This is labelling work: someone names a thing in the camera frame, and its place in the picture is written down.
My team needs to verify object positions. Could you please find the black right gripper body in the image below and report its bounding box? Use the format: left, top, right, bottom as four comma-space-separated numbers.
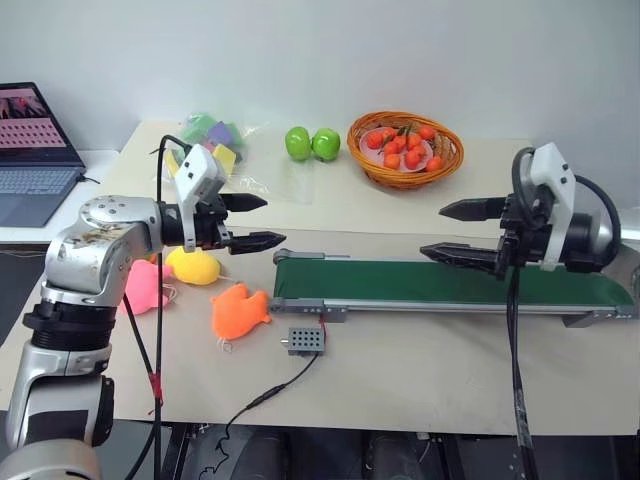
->
494, 191, 552, 281

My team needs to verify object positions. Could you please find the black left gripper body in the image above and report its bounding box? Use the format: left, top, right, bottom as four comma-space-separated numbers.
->
193, 192, 234, 253

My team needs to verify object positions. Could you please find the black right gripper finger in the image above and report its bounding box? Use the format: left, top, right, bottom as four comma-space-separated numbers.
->
437, 196, 508, 224
419, 242, 503, 275

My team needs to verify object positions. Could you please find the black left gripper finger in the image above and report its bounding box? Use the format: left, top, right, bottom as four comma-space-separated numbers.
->
227, 230, 288, 257
220, 193, 269, 213

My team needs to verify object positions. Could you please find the green conveyor belt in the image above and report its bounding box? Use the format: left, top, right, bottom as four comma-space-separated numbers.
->
268, 247, 640, 330

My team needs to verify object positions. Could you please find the yellow plush toy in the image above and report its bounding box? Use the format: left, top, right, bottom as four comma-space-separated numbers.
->
164, 247, 222, 287

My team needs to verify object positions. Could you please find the yellow foam block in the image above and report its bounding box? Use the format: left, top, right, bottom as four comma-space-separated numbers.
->
213, 143, 238, 177

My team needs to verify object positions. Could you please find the clear empty plastic bag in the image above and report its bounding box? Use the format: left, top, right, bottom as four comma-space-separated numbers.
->
234, 162, 315, 206

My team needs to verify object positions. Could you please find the clear plastic bag of blocks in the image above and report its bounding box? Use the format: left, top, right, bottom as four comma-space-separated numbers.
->
164, 111, 257, 182

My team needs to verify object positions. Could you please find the purple foam block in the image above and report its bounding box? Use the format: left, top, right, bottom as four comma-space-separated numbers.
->
207, 121, 242, 148

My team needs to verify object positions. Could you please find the orange plush toy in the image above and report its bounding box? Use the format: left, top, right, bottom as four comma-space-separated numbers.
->
209, 282, 274, 342

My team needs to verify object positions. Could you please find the green toy apple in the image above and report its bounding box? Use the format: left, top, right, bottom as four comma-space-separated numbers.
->
310, 127, 343, 163
284, 126, 314, 163

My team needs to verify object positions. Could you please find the green foam block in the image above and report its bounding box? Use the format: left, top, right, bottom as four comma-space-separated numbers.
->
180, 114, 217, 143

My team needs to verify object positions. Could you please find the pink plush toy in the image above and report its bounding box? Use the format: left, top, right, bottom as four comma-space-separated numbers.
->
118, 258, 175, 316

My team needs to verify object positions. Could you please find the orange wicker basket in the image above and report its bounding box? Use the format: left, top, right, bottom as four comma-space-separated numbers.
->
346, 110, 465, 190

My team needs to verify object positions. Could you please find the grey perforated control box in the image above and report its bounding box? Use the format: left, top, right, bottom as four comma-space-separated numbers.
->
279, 327, 327, 358

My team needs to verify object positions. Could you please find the pile of red tomatoes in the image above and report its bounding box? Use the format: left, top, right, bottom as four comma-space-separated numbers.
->
359, 126, 435, 174

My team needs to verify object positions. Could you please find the grey laptop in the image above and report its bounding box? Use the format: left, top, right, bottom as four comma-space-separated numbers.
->
0, 81, 89, 229

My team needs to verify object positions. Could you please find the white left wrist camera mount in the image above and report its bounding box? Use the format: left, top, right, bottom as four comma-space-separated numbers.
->
173, 143, 224, 253

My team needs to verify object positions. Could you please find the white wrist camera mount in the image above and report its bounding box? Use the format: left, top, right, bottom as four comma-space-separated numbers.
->
528, 142, 577, 274
173, 143, 224, 253

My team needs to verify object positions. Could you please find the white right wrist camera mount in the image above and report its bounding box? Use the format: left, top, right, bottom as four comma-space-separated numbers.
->
528, 142, 577, 274

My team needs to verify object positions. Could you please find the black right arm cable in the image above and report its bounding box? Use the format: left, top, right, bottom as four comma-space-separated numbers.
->
505, 146, 624, 480

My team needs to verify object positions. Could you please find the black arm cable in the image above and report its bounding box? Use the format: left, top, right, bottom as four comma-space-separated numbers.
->
505, 146, 624, 480
150, 133, 194, 480

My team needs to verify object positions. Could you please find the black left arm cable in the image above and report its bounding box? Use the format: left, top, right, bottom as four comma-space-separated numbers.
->
150, 133, 194, 480

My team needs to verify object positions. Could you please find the thin cable with red tape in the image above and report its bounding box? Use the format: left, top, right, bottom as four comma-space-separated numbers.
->
121, 298, 165, 419

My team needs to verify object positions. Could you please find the black control box cable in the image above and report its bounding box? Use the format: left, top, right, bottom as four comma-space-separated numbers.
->
197, 349, 322, 480

